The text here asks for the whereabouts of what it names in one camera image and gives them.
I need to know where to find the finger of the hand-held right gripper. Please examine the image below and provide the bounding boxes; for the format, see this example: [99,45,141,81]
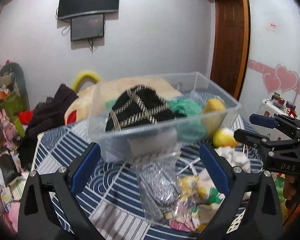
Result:
[249,113,300,131]
[234,128,300,151]

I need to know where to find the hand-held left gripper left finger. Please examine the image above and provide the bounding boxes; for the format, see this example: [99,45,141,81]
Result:
[17,142,102,240]

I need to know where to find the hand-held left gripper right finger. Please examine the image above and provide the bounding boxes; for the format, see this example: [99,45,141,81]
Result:
[199,142,283,240]

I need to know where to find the clear plastic storage box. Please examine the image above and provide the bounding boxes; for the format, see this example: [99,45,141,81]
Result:
[87,72,242,163]

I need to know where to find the person's right hand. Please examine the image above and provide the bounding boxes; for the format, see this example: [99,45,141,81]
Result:
[284,174,300,202]

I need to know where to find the white fluffy cloth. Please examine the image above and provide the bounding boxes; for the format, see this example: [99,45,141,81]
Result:
[215,146,252,174]

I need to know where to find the yellow and white plush toy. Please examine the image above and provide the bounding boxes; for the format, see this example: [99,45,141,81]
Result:
[213,127,238,147]

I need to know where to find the blue striped blanket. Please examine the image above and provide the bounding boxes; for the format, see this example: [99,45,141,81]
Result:
[32,115,265,240]

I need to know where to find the floral patterned cloth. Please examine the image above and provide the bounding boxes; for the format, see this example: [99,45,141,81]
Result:
[165,175,243,232]

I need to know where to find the small pink heart decoration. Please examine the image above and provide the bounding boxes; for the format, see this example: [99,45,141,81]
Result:
[262,72,282,94]

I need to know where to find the large pink heart decoration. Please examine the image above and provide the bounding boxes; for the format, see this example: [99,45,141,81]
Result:
[275,64,299,93]

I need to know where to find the bagged grey knitted item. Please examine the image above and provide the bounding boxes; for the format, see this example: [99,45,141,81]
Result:
[136,152,182,227]

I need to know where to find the large beige plush toy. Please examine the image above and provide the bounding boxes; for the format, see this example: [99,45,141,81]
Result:
[64,77,183,130]

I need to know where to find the pile of dark clothes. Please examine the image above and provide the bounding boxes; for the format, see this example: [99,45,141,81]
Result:
[19,84,79,169]

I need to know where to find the green knitted cloth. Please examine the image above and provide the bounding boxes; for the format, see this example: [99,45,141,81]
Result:
[105,97,208,141]

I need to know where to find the red cloth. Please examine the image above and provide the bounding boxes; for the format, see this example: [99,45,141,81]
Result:
[17,110,36,123]

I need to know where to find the wooden door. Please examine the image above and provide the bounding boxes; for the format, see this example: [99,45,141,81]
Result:
[209,0,249,100]

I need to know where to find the black sock with beige pattern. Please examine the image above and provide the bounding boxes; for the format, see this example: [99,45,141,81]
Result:
[105,85,180,132]

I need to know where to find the pink rabbit doll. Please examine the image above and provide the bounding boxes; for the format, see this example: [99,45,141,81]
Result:
[0,110,18,144]

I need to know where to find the yellow curved tube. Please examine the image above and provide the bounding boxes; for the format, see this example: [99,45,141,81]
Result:
[72,70,102,92]

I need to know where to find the green cardboard box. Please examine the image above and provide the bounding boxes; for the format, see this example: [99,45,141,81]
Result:
[0,91,26,137]

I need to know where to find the grey padded chair back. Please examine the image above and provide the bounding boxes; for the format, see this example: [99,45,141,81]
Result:
[0,62,30,112]

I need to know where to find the white wall label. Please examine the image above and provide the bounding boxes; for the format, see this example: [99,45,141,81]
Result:
[264,22,280,32]

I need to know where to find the hanging black cable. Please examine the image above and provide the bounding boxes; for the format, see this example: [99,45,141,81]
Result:
[87,37,98,54]

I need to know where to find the small wall monitor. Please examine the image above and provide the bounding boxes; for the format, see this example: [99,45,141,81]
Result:
[70,14,106,42]

